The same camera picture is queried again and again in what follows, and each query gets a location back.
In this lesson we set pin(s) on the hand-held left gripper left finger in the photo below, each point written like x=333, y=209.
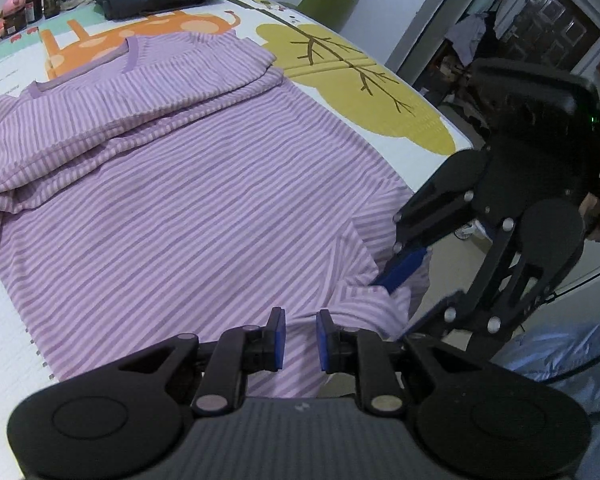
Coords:
x=279, y=340

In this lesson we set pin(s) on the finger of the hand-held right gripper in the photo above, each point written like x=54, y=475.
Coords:
x=472, y=310
x=402, y=270

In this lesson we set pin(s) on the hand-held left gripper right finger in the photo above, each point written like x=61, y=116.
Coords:
x=324, y=342

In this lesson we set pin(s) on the purple striped t-shirt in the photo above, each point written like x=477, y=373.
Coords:
x=180, y=210

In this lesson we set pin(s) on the hanging clothes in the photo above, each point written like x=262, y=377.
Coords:
x=470, y=35

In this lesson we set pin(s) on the person's right hand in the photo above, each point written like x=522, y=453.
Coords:
x=594, y=212

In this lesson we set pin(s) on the person's light blue clothing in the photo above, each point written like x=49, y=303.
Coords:
x=555, y=355

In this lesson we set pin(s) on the panelled glass door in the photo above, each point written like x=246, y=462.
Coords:
x=555, y=15

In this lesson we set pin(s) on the cartoon giraffe play mat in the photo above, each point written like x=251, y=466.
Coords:
x=330, y=50

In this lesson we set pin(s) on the dark glass jar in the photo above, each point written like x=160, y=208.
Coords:
x=14, y=25

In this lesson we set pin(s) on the pink pig toy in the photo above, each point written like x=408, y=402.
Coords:
x=14, y=2

